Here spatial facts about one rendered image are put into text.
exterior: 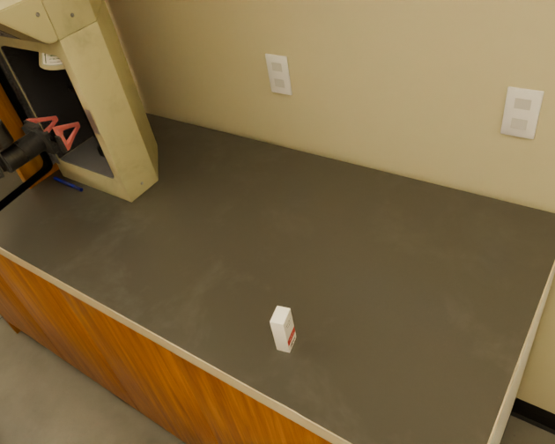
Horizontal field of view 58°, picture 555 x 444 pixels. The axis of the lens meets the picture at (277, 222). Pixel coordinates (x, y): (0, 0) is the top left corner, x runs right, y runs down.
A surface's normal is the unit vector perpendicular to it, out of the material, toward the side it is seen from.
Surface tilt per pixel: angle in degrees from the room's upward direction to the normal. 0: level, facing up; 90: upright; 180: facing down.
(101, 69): 90
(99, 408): 0
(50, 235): 0
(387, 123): 90
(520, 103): 90
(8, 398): 0
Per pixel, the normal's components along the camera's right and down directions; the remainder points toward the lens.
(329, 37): -0.55, 0.62
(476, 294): -0.15, -0.74
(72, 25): 0.82, 0.28
